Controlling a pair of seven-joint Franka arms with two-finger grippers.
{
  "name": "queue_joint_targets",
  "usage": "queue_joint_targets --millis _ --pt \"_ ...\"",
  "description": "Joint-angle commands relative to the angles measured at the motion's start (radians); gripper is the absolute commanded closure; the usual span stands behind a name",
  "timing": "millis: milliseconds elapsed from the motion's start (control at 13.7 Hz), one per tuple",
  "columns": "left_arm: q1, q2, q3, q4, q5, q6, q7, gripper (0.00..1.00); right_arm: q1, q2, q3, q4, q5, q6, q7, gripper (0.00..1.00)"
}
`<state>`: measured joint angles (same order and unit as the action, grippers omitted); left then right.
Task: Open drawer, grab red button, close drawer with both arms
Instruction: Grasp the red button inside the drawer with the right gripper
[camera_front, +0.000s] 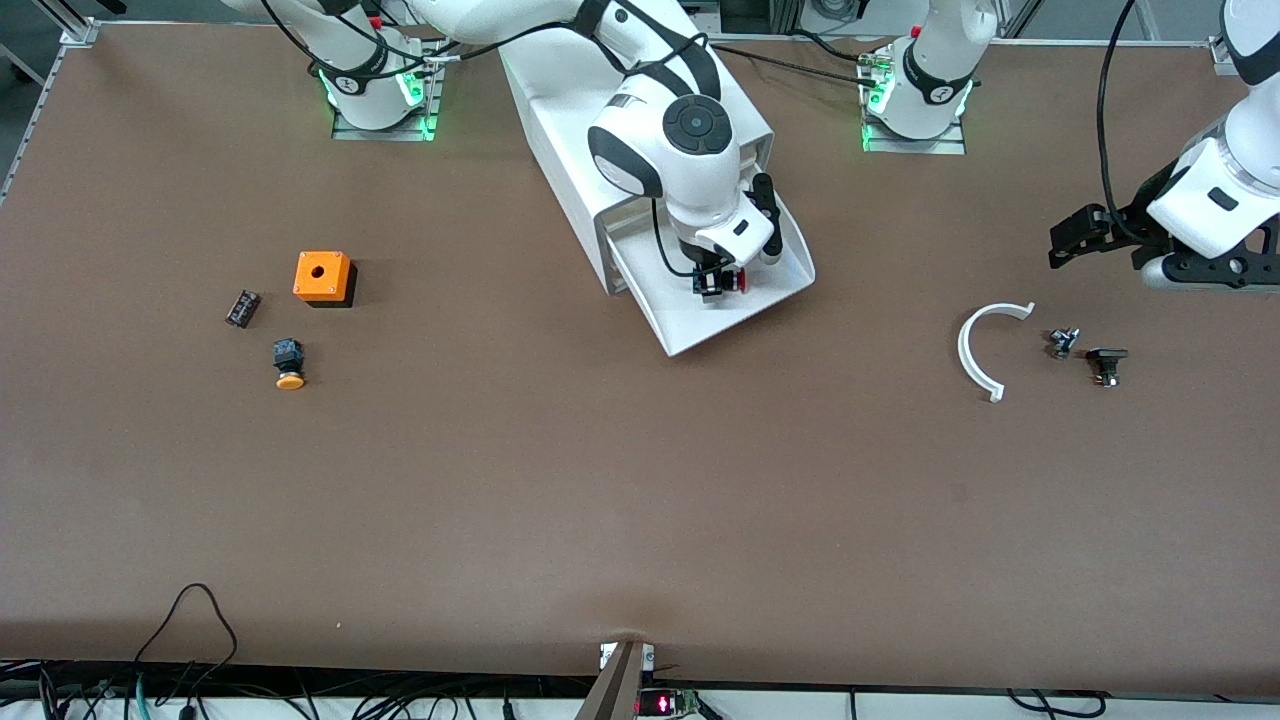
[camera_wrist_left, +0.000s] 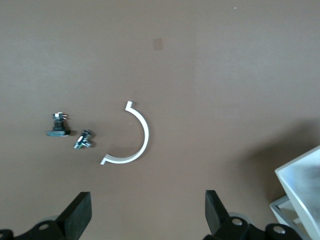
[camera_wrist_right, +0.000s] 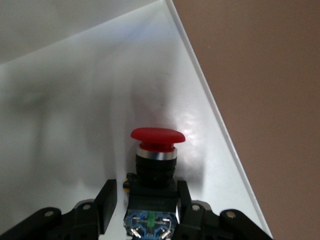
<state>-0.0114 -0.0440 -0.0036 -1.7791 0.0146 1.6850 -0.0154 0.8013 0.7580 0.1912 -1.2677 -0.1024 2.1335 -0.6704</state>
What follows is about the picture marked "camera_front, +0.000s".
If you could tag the small red display device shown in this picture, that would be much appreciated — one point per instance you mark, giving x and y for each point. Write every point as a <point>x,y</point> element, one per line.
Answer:
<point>665,705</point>

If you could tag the orange button enclosure box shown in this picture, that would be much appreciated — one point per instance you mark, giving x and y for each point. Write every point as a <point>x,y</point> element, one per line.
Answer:
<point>320,285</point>

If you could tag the aluminium table edge rail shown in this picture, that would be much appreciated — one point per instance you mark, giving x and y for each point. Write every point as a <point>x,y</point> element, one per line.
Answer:
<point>42,110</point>

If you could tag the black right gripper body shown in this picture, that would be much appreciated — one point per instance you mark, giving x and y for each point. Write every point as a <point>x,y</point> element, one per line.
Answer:
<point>706,265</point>

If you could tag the cream plastic cabinet drawer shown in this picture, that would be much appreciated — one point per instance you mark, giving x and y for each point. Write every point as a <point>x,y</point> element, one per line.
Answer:
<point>700,325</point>
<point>618,280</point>
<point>612,258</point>

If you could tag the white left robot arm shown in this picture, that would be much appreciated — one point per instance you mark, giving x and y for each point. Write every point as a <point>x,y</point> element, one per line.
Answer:
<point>1230,170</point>

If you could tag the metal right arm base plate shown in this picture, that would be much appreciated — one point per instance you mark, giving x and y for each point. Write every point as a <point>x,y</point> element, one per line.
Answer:
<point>437,90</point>

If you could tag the red mushroom push button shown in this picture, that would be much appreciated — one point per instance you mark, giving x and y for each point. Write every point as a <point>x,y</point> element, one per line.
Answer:
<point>741,281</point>

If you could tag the aluminium frame profile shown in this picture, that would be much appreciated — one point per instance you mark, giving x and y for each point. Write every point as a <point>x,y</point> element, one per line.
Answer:
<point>1225,55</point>

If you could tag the white semicircular plastic clamp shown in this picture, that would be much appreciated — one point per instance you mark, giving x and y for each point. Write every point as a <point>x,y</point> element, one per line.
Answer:
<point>964,352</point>

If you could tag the black flat-cap push button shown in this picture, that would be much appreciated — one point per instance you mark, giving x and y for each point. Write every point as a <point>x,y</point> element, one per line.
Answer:
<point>1105,355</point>

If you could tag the yellow mushroom push button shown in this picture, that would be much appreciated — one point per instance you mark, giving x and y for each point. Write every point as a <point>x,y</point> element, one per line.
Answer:
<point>291,380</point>

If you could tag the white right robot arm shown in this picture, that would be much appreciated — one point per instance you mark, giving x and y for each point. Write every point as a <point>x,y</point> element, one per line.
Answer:
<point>690,160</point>

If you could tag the small chrome metal fitting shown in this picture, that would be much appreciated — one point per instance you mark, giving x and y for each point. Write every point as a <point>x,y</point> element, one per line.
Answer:
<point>1062,343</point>

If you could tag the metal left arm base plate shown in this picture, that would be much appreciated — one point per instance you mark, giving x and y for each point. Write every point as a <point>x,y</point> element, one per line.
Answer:
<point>915,146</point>

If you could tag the white drawer cabinet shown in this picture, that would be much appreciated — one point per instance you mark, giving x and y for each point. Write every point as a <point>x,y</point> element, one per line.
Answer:
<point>560,150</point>

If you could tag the small black contact block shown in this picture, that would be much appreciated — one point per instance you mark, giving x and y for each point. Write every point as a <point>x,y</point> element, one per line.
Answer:
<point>243,308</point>

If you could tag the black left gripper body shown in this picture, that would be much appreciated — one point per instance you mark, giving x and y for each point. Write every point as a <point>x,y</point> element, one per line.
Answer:
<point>1137,214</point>

